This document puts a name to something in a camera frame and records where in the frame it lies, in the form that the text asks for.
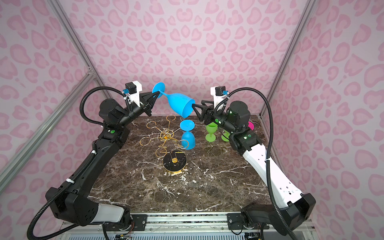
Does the gold wire wine glass rack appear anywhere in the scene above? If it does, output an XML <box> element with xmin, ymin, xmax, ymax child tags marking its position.
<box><xmin>139</xmin><ymin>115</ymin><xmax>189</xmax><ymax>175</ymax></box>

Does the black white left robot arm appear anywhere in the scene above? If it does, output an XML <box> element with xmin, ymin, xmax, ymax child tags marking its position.
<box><xmin>50</xmin><ymin>92</ymin><xmax>160</xmax><ymax>230</ymax></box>

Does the aluminium frame corner post right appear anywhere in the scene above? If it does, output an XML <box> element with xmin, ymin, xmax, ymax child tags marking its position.
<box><xmin>267</xmin><ymin>0</ymin><xmax>319</xmax><ymax>105</ymax></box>

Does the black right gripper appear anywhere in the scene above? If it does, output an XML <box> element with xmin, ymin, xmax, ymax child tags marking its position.
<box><xmin>192</xmin><ymin>100</ymin><xmax>239</xmax><ymax>135</ymax></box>

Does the green wine glass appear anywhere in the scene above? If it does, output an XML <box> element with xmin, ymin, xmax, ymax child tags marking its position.
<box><xmin>221</xmin><ymin>130</ymin><xmax>230</xmax><ymax>142</ymax></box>
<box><xmin>206</xmin><ymin>122</ymin><xmax>218</xmax><ymax>143</ymax></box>

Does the pink wine glass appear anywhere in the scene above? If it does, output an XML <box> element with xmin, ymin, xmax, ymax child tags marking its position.
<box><xmin>248</xmin><ymin>121</ymin><xmax>255</xmax><ymax>131</ymax></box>

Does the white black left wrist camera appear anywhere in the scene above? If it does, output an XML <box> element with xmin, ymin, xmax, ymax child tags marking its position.
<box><xmin>123</xmin><ymin>81</ymin><xmax>143</xmax><ymax>107</ymax></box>

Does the blue wine glass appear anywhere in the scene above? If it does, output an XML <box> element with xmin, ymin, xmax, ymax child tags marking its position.
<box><xmin>180</xmin><ymin>120</ymin><xmax>196</xmax><ymax>150</ymax></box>
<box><xmin>152</xmin><ymin>83</ymin><xmax>196</xmax><ymax>118</ymax></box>

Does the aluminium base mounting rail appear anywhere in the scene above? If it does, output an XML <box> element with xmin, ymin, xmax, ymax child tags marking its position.
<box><xmin>58</xmin><ymin>211</ymin><xmax>316</xmax><ymax>240</ymax></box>

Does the blue wine glass front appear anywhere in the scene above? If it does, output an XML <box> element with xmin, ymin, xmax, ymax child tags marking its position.
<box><xmin>152</xmin><ymin>83</ymin><xmax>196</xmax><ymax>118</ymax></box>

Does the aluminium frame rail left wall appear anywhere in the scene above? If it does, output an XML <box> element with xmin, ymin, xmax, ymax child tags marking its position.
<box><xmin>1</xmin><ymin>72</ymin><xmax>95</xmax><ymax>193</ymax></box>

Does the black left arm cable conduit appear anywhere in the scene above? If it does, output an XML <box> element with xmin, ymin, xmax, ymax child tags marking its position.
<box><xmin>26</xmin><ymin>86</ymin><xmax>130</xmax><ymax>240</ymax></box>

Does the aluminium frame corner post left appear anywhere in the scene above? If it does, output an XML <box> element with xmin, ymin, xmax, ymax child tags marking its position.
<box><xmin>47</xmin><ymin>0</ymin><xmax>106</xmax><ymax>86</ymax></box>

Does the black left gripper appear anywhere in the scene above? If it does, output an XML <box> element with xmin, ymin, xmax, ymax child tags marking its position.
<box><xmin>118</xmin><ymin>90</ymin><xmax>159</xmax><ymax>130</ymax></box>

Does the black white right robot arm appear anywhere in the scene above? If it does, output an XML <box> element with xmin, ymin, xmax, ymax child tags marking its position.
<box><xmin>192</xmin><ymin>101</ymin><xmax>316</xmax><ymax>239</ymax></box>

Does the aluminium frame corner post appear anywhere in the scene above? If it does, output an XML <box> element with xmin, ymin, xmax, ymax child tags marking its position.
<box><xmin>47</xmin><ymin>0</ymin><xmax>106</xmax><ymax>86</ymax></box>
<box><xmin>267</xmin><ymin>0</ymin><xmax>319</xmax><ymax>105</ymax></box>

